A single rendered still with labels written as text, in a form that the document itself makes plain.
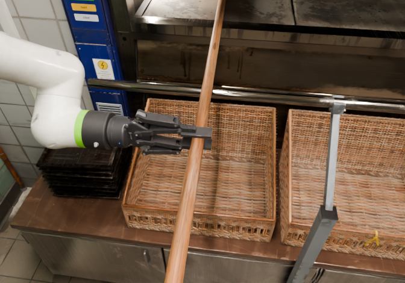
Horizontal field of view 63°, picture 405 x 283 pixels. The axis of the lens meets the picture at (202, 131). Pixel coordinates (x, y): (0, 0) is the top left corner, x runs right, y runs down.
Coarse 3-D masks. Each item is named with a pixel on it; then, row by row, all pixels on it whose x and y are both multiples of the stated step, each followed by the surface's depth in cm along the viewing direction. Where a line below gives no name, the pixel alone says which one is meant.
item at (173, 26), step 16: (144, 16) 125; (144, 32) 124; (160, 32) 123; (176, 32) 122; (192, 32) 121; (208, 32) 121; (224, 32) 120; (240, 32) 119; (256, 32) 118; (272, 32) 117; (288, 32) 117; (304, 32) 116; (320, 32) 116; (336, 32) 116; (352, 32) 116; (368, 32) 116; (384, 32) 116; (400, 32) 116; (400, 48) 115
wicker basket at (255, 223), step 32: (224, 128) 145; (256, 128) 143; (160, 160) 151; (224, 160) 151; (256, 160) 150; (128, 192) 123; (160, 192) 138; (224, 192) 139; (256, 192) 138; (128, 224) 126; (160, 224) 124; (192, 224) 121; (224, 224) 118; (256, 224) 115
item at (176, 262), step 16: (224, 0) 130; (208, 64) 97; (208, 80) 91; (208, 96) 86; (208, 112) 83; (192, 144) 74; (192, 160) 70; (192, 176) 67; (192, 192) 64; (192, 208) 62; (176, 224) 60; (176, 240) 57; (176, 256) 55; (176, 272) 53
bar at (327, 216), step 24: (216, 96) 93; (240, 96) 92; (264, 96) 92; (288, 96) 91; (312, 96) 91; (336, 96) 91; (336, 120) 91; (336, 144) 91; (336, 216) 89; (312, 240) 97; (312, 264) 108
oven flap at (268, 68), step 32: (160, 64) 133; (192, 64) 131; (224, 64) 130; (256, 64) 128; (288, 64) 127; (320, 64) 125; (352, 64) 124; (384, 64) 122; (352, 96) 127; (384, 96) 127
